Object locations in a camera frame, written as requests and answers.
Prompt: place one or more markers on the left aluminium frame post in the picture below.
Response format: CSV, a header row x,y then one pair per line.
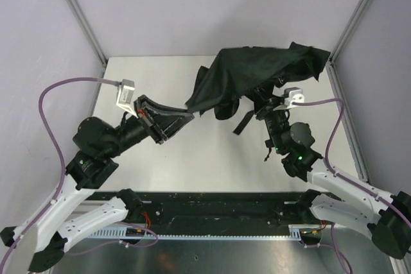
x,y
87,30

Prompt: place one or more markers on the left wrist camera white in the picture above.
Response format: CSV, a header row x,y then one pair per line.
x,y
124,96

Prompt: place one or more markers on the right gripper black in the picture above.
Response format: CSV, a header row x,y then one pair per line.
x,y
265,107

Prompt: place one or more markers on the left aluminium table rail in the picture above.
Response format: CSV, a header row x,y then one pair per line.
x,y
91,116

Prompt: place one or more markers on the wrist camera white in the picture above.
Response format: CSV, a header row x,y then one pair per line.
x,y
290,97
124,96

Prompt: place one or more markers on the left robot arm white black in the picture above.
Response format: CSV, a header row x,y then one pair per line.
x,y
56,235

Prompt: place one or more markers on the right aluminium frame post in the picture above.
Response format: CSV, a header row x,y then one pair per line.
x,y
350,27

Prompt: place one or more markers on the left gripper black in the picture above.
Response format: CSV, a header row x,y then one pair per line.
x,y
149,121

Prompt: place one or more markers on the aluminium frame post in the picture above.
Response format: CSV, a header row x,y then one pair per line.
x,y
350,27
87,30

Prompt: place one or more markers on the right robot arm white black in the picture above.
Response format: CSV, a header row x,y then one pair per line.
x,y
379,215

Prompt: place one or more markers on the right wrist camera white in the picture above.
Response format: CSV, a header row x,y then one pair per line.
x,y
290,97

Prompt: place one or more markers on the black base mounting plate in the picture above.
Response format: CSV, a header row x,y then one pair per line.
x,y
280,208

